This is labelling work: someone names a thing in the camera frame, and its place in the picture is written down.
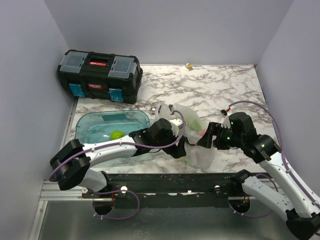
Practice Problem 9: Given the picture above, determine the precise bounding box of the black metal base rail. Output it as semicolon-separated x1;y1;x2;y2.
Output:
82;170;250;209

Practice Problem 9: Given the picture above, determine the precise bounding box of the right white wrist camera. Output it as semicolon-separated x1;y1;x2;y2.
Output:
220;107;231;128

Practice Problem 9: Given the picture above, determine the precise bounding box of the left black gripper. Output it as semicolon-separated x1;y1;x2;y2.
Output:
152;129;186;159

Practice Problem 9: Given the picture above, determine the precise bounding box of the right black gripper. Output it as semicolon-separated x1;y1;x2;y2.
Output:
196;120;244;150

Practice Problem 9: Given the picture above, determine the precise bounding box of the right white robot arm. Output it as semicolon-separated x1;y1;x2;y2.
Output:
197;112;320;240

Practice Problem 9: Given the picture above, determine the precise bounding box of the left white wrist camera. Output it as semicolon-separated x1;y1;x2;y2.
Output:
169;118;184;137

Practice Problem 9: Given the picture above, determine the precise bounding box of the small yellow blue object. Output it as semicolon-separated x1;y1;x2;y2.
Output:
185;63;193;71

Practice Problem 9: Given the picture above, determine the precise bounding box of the green fake fruit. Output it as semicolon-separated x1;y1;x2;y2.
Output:
109;130;125;141

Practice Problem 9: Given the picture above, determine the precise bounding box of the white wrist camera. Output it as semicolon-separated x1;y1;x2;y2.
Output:
169;118;184;137
220;107;231;128

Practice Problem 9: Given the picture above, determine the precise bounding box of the teal transparent plastic tray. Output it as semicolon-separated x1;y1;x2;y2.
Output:
75;110;151;144

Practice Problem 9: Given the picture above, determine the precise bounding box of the translucent white plastic bag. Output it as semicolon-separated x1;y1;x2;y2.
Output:
154;102;215;171

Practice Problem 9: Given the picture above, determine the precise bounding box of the black plastic toolbox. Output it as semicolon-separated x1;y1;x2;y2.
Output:
57;49;143;104

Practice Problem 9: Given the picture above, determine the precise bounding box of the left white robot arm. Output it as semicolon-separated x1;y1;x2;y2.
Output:
49;118;186;198

